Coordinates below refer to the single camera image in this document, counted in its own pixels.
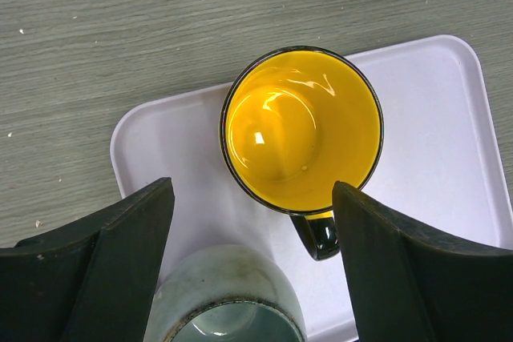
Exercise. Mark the grey ceramic mug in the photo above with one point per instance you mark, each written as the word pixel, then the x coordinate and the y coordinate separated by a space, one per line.
pixel 226 293

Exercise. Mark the yellow translucent cup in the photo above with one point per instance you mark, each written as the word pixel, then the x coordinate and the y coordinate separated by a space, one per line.
pixel 294 122

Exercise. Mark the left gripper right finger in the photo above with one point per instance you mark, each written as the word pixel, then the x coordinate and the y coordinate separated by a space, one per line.
pixel 409 281

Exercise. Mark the lilac plastic tray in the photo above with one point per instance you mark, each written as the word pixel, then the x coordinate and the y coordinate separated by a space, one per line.
pixel 440 164

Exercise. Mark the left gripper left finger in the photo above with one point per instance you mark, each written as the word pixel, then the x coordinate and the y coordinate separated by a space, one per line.
pixel 90 280

